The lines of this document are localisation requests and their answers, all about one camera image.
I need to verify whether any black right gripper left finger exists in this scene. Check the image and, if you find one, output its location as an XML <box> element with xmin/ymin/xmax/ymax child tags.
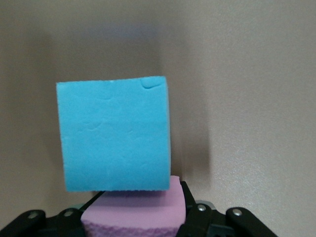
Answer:
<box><xmin>4</xmin><ymin>191</ymin><xmax>103</xmax><ymax>237</ymax></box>

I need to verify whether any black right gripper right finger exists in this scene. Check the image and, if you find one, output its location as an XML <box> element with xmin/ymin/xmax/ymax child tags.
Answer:
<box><xmin>176</xmin><ymin>181</ymin><xmax>278</xmax><ymax>237</ymax></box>

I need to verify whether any pink foam cube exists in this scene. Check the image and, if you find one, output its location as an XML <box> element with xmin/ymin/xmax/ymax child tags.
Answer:
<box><xmin>80</xmin><ymin>175</ymin><xmax>186</xmax><ymax>237</ymax></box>

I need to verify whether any blue foam cube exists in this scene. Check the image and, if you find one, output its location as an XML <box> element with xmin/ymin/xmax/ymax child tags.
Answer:
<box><xmin>56</xmin><ymin>76</ymin><xmax>172</xmax><ymax>193</ymax></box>

